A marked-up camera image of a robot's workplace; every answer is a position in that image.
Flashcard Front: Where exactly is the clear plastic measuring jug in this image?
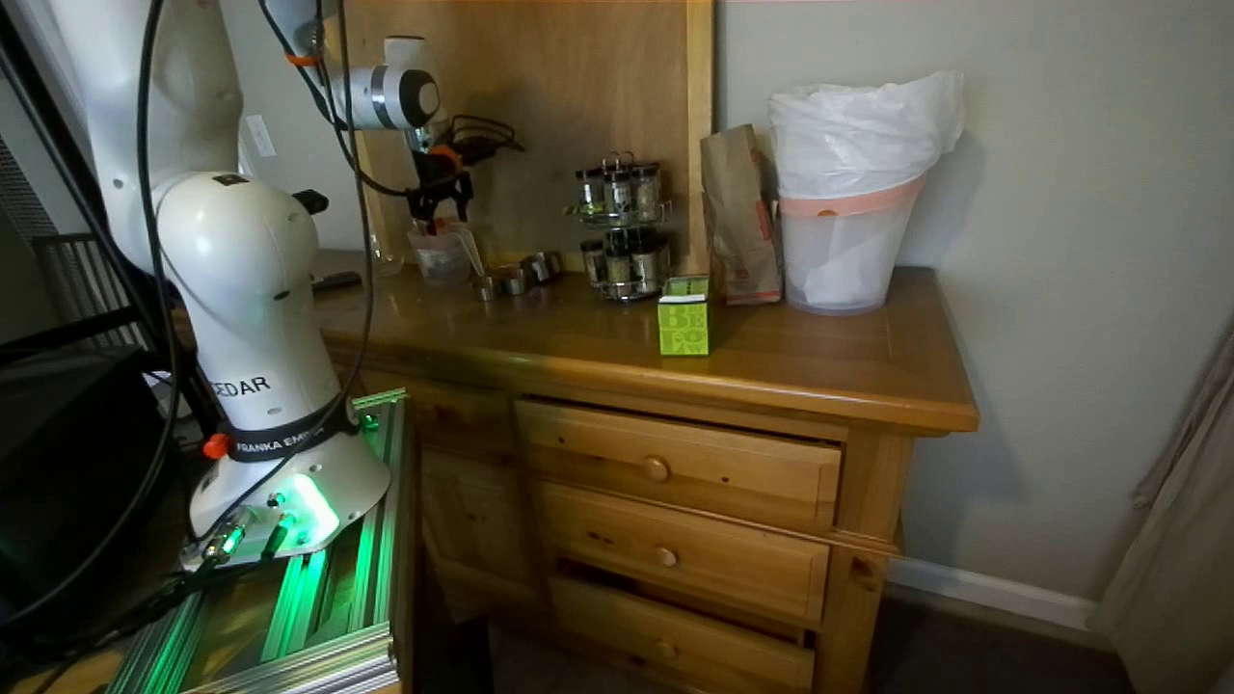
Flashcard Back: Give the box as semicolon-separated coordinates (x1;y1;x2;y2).
405;217;492;285

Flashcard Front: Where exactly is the black box beside robot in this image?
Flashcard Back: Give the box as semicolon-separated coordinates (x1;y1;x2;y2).
0;343;172;624

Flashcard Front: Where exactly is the green cardboard box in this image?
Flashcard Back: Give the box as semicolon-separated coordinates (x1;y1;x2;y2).
650;272;717;362

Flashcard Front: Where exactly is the wooden board panel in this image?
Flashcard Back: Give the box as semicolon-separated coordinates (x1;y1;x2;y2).
339;0;722;280

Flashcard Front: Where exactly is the white bin with plastic liner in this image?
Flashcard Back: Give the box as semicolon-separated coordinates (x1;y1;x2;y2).
767;69;970;316

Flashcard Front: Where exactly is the round metal spice rack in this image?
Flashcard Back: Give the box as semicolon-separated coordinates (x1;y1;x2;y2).
569;149;674;307

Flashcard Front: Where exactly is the brown paper bag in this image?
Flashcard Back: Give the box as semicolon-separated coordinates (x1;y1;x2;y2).
699;122;792;312

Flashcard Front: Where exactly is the wooden dresser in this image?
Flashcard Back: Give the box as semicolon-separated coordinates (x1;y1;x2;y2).
314;246;985;694

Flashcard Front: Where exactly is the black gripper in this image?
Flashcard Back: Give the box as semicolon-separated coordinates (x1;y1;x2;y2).
405;127;478;240

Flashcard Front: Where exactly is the wooden drawer with knob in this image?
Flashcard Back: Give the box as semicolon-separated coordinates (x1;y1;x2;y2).
545;573;821;694
537;478;835;631
514;397;847;535

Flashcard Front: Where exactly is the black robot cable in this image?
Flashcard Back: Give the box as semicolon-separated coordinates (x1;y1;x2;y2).
254;0;384;406
0;0;177;634

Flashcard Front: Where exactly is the large steel measuring cup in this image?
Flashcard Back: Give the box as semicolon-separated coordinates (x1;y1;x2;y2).
517;246;568;287

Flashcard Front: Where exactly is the glass spice jar black lid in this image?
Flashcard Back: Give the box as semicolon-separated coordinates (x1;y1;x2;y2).
604;160;639;222
609;246;639;307
581;236;618;293
573;167;609;222

